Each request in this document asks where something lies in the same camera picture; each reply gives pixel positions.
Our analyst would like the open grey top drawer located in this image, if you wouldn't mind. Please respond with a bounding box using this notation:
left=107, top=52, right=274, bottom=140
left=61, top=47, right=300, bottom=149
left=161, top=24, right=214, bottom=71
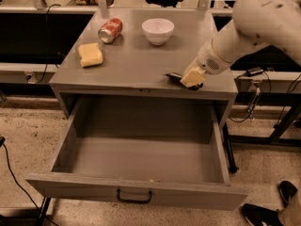
left=26, top=95, right=247, bottom=211

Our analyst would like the grey cabinet table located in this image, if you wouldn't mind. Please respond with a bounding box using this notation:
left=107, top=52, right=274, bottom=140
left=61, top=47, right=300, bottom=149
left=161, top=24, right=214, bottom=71
left=50, top=8, right=238, bottom=125

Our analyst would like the beige trouser leg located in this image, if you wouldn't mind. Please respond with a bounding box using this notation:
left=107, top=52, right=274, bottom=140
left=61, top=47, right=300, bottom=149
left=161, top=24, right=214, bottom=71
left=278, top=189, right=301, bottom=226

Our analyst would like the black shoe far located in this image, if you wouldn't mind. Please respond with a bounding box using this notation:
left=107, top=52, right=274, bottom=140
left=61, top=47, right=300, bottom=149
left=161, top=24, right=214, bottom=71
left=278, top=181, right=297, bottom=207

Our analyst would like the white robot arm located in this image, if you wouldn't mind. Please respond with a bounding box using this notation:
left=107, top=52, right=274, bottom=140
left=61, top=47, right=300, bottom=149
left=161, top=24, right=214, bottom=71
left=181, top=0, right=301, bottom=88

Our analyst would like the black floor cable left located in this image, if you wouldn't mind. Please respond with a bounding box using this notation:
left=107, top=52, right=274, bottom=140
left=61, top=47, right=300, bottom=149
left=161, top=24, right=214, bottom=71
left=0, top=136, right=60, bottom=226

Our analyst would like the black metal stand frame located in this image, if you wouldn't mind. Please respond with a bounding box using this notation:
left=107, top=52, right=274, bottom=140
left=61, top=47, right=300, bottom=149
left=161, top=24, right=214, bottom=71
left=228, top=99, right=301, bottom=147

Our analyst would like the black hanging cable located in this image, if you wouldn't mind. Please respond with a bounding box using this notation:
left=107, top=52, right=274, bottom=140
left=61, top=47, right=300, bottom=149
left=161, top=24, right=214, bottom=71
left=37, top=3, right=66, bottom=85

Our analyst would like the red soda can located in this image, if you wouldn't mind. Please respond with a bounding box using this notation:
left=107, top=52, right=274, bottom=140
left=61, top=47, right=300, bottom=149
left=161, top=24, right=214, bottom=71
left=98, top=18, right=123, bottom=43

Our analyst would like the black shoe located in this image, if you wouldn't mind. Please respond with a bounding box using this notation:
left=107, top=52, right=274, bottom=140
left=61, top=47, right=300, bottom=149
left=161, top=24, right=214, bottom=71
left=241, top=203, right=284, bottom=226
left=278, top=181, right=297, bottom=207

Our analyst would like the yellow sponge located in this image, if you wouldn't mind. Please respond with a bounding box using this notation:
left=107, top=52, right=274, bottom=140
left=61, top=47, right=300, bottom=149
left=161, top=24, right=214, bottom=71
left=78, top=42, right=103, bottom=68

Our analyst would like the black shoe near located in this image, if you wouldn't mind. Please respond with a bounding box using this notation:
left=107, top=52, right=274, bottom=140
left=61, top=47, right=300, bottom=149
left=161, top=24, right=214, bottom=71
left=241, top=203, right=284, bottom=226

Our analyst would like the black power adapter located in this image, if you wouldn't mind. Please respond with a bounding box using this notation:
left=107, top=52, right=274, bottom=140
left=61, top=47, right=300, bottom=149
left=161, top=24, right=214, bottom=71
left=246, top=67, right=263, bottom=77

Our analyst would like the black drawer handle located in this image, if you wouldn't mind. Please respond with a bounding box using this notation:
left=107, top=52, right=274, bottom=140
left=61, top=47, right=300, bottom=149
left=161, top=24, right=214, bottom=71
left=116, top=189, right=152, bottom=204

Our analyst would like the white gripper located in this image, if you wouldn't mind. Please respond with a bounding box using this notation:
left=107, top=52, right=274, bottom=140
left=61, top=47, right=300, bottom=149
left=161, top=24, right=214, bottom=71
left=181, top=40, right=230, bottom=90

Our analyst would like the black rxbar chocolate wrapper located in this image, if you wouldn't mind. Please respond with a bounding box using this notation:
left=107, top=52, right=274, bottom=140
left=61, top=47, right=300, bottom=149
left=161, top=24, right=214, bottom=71
left=166, top=73, right=182, bottom=85

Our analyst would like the white ceramic bowl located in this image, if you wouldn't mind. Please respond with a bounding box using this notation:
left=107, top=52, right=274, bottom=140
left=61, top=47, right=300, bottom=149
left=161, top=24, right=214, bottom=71
left=142, top=18, right=175, bottom=45

